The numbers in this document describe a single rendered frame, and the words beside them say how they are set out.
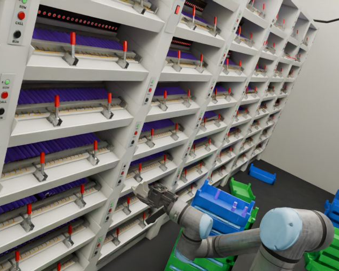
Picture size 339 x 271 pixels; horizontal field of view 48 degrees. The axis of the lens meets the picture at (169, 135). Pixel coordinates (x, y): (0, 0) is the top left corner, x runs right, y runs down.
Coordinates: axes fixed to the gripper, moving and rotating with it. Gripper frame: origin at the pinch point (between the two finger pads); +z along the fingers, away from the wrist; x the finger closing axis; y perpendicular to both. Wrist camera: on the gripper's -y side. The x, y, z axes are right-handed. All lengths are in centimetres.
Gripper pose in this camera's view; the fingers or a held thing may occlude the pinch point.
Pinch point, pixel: (133, 189)
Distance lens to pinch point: 165.0
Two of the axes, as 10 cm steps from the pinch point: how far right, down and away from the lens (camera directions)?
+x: -4.6, 1.2, -8.8
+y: 3.3, -9.0, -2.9
